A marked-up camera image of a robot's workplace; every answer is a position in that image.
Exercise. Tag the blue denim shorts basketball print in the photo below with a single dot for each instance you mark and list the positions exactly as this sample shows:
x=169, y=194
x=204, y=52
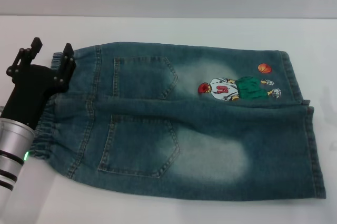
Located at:
x=210, y=129

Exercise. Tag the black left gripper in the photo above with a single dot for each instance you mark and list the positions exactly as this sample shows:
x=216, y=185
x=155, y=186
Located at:
x=29, y=89

